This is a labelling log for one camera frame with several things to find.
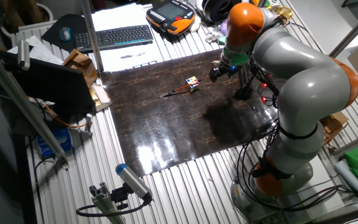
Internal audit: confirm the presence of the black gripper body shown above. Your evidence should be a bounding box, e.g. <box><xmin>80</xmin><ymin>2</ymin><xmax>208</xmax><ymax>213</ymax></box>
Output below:
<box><xmin>215</xmin><ymin>60</ymin><xmax>241</xmax><ymax>78</ymax></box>

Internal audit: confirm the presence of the colourful puzzle cube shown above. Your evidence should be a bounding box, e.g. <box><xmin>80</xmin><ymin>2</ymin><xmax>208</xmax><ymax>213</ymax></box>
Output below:
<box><xmin>185</xmin><ymin>75</ymin><xmax>200</xmax><ymax>93</ymax></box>

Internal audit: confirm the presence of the crumpled white cloth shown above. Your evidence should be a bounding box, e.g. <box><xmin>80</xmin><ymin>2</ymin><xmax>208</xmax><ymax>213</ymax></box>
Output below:
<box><xmin>204</xmin><ymin>26</ymin><xmax>226</xmax><ymax>45</ymax></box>

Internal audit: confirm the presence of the purple plastic bag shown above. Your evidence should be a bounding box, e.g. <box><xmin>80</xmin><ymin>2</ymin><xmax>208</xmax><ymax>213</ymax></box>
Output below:
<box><xmin>219</xmin><ymin>18</ymin><xmax>229</xmax><ymax>37</ymax></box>

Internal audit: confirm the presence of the black filament spool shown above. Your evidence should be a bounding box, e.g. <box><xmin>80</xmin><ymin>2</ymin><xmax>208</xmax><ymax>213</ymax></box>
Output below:
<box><xmin>201</xmin><ymin>0</ymin><xmax>241</xmax><ymax>24</ymax></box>

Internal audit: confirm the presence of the dark marble pattern mat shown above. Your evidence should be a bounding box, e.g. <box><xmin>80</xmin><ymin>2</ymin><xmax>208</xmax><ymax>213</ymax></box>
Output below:
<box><xmin>100</xmin><ymin>49</ymin><xmax>287</xmax><ymax>177</ymax></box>

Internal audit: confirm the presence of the orange black teach pendant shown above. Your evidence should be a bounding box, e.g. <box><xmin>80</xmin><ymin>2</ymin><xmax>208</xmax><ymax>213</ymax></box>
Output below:
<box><xmin>145</xmin><ymin>0</ymin><xmax>196</xmax><ymax>35</ymax></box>

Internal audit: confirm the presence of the yellow green button box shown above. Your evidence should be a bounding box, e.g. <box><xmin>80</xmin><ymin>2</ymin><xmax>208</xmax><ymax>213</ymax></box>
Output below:
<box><xmin>250</xmin><ymin>0</ymin><xmax>272</xmax><ymax>10</ymax></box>

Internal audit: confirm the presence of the golden translucent object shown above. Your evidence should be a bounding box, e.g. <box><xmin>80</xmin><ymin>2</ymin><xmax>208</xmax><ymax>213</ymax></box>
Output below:
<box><xmin>272</xmin><ymin>6</ymin><xmax>295</xmax><ymax>24</ymax></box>

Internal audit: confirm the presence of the black computer keyboard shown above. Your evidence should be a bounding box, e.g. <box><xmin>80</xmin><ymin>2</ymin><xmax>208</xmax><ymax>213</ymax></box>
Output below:
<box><xmin>73</xmin><ymin>24</ymin><xmax>154</xmax><ymax>53</ymax></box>

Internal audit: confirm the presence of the large white paper sheet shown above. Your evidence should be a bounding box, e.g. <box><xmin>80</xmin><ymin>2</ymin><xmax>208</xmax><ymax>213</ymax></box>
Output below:
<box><xmin>90</xmin><ymin>2</ymin><xmax>165</xmax><ymax>73</ymax></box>

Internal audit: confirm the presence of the gold foil box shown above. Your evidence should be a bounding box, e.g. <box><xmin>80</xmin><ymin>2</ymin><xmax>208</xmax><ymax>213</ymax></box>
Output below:
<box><xmin>88</xmin><ymin>85</ymin><xmax>112</xmax><ymax>113</ymax></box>

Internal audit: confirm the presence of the open cardboard box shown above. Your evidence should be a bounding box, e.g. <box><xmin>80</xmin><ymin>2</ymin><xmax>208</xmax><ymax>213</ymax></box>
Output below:
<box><xmin>319</xmin><ymin>111</ymin><xmax>350</xmax><ymax>146</ymax></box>

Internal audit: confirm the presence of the brown box with flaps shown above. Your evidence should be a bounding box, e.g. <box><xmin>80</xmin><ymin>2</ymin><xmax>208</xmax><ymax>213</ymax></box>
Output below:
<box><xmin>62</xmin><ymin>49</ymin><xmax>98</xmax><ymax>88</ymax></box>

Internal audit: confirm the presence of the black mouse pad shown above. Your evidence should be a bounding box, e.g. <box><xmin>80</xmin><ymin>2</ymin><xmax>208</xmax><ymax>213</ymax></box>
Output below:
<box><xmin>41</xmin><ymin>14</ymin><xmax>88</xmax><ymax>52</ymax></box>

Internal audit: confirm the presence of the white flat board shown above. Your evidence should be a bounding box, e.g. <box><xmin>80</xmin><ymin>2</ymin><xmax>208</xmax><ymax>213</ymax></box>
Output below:
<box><xmin>300</xmin><ymin>154</ymin><xmax>345</xmax><ymax>219</ymax></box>

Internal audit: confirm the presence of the grey blue computer mouse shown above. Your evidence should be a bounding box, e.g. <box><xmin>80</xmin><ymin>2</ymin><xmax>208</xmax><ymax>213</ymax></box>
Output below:
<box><xmin>58</xmin><ymin>26</ymin><xmax>71</xmax><ymax>42</ymax></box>

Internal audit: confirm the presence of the black flat monitor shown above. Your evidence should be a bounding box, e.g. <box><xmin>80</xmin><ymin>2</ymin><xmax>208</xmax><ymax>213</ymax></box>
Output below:
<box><xmin>0</xmin><ymin>51</ymin><xmax>96</xmax><ymax>114</ymax></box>

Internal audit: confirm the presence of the pale blue rolled sheet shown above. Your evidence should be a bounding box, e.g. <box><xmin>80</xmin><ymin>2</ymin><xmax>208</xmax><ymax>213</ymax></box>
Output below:
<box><xmin>334</xmin><ymin>159</ymin><xmax>358</xmax><ymax>203</ymax></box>

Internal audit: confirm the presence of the short aluminium profile stub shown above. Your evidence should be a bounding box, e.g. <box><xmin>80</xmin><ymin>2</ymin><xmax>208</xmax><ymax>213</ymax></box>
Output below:
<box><xmin>88</xmin><ymin>182</ymin><xmax>126</xmax><ymax>224</ymax></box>

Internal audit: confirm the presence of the blue tissue pack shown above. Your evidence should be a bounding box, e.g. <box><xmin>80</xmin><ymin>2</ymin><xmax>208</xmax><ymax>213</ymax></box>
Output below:
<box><xmin>37</xmin><ymin>128</ymin><xmax>73</xmax><ymax>158</ymax></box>

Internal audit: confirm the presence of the stack of white papers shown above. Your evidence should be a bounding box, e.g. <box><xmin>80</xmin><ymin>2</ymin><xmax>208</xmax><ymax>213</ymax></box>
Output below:
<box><xmin>7</xmin><ymin>35</ymin><xmax>64</xmax><ymax>65</ymax></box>

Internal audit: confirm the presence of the white round bin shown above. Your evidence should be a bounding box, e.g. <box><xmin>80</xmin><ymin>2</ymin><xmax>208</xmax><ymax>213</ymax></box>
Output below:
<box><xmin>0</xmin><ymin>2</ymin><xmax>55</xmax><ymax>39</ymax></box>

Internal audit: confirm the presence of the long aluminium profile beam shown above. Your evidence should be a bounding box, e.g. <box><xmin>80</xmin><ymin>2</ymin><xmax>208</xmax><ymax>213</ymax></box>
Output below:
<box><xmin>0</xmin><ymin>43</ymin><xmax>70</xmax><ymax>169</ymax></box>

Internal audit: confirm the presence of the green gripper mount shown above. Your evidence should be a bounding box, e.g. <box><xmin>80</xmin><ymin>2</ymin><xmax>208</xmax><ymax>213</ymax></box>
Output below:
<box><xmin>222</xmin><ymin>46</ymin><xmax>249</xmax><ymax>67</ymax></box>

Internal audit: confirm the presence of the upright aluminium post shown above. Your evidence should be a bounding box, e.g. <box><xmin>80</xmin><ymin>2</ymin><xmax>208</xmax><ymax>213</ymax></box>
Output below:
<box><xmin>80</xmin><ymin>0</ymin><xmax>104</xmax><ymax>73</ymax></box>

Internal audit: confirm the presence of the silver stand post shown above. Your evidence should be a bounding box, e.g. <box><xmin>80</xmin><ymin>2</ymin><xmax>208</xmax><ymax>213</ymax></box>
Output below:
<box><xmin>329</xmin><ymin>2</ymin><xmax>358</xmax><ymax>58</ymax></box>

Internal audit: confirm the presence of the silver camera blue tip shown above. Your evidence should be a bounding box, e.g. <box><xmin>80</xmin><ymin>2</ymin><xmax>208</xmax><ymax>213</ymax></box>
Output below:
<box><xmin>115</xmin><ymin>163</ymin><xmax>154</xmax><ymax>202</ymax></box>

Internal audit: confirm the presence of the small silver bracket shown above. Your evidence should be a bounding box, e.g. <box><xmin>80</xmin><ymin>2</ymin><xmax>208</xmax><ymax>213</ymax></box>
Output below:
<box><xmin>84</xmin><ymin>113</ymin><xmax>94</xmax><ymax>135</ymax></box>

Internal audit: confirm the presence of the horizontal aluminium rail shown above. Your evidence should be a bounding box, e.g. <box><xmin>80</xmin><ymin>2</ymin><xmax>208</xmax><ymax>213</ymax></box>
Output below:
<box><xmin>332</xmin><ymin>127</ymin><xmax>358</xmax><ymax>158</ymax></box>

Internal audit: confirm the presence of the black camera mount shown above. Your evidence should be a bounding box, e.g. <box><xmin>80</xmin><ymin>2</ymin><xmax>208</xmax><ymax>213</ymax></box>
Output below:
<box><xmin>110</xmin><ymin>182</ymin><xmax>134</xmax><ymax>211</ymax></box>

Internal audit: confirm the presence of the orange cable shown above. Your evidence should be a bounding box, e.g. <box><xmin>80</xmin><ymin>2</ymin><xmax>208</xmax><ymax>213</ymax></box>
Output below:
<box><xmin>28</xmin><ymin>96</ymin><xmax>88</xmax><ymax>129</ymax></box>

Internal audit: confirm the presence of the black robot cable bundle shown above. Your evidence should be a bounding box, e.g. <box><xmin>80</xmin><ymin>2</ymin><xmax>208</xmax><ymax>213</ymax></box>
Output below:
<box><xmin>236</xmin><ymin>123</ymin><xmax>356</xmax><ymax>215</ymax></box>

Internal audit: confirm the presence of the black camera cable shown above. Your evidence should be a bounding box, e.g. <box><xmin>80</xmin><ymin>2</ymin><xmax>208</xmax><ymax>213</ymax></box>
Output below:
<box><xmin>75</xmin><ymin>198</ymin><xmax>152</xmax><ymax>218</ymax></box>

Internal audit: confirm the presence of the silver bar camera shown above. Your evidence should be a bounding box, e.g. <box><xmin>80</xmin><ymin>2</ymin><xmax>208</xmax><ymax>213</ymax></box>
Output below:
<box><xmin>17</xmin><ymin>39</ymin><xmax>31</xmax><ymax>72</ymax></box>

